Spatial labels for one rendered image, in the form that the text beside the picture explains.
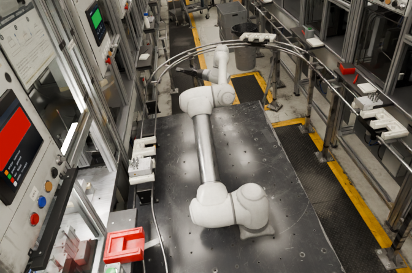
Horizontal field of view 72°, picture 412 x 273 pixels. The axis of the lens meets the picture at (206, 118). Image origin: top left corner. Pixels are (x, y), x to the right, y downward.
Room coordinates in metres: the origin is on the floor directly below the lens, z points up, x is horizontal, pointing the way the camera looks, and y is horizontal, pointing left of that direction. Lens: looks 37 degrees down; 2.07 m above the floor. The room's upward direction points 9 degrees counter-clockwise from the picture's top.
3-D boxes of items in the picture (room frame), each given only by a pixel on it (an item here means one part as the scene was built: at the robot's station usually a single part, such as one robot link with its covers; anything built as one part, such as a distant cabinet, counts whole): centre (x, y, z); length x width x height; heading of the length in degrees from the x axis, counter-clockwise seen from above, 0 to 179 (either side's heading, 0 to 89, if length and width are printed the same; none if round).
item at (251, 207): (0.87, -0.16, 0.85); 0.18 x 0.16 x 0.22; 90
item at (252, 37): (2.92, -0.69, 0.84); 0.37 x 0.14 x 0.10; 59
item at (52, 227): (0.59, 0.51, 1.37); 0.36 x 0.04 x 0.04; 1
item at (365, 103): (1.46, -1.08, 0.92); 0.13 x 0.10 x 0.09; 91
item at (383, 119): (1.34, -1.08, 0.84); 0.37 x 0.14 x 0.10; 1
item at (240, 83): (3.24, -0.63, 0.01); 1.00 x 0.55 x 0.01; 1
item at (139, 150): (1.30, 0.42, 0.84); 0.36 x 0.14 x 0.10; 1
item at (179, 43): (5.69, 0.19, 0.01); 5.85 x 0.59 x 0.01; 1
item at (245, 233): (0.89, -0.17, 0.71); 0.22 x 0.18 x 0.06; 1
